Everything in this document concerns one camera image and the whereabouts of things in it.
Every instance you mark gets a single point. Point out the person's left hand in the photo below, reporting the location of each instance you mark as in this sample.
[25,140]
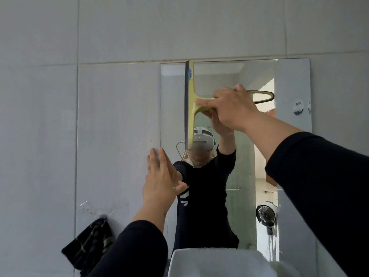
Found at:
[160,188]

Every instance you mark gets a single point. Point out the person's right hand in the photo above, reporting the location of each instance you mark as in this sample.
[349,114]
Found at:
[235,109]

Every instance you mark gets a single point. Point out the person's left little finger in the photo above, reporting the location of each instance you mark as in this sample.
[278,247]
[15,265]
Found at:
[148,164]

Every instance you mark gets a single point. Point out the person's left thumb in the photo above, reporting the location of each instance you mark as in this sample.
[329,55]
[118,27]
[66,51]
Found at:
[181,188]

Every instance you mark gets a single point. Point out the person's left middle finger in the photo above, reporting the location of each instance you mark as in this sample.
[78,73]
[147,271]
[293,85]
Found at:
[163,160]

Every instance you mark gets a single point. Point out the yellow window squeegee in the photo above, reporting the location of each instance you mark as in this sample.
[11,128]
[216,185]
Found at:
[189,118]

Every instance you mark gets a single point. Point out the person's right forearm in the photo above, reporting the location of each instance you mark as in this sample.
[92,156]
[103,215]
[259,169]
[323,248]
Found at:
[311,175]

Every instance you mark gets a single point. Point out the person's left forearm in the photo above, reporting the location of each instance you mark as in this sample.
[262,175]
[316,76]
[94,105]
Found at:
[138,245]

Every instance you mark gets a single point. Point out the white ceramic sink basin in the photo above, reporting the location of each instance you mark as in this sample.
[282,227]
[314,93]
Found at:
[219,263]

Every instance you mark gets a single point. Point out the black patterned cloth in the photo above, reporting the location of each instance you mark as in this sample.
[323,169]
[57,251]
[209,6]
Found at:
[89,246]

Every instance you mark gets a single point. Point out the clear plastic wall hook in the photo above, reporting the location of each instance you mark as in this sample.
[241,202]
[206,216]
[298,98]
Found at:
[99,212]

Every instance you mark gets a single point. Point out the frameless wall mirror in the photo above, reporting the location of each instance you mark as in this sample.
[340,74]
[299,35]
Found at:
[259,74]

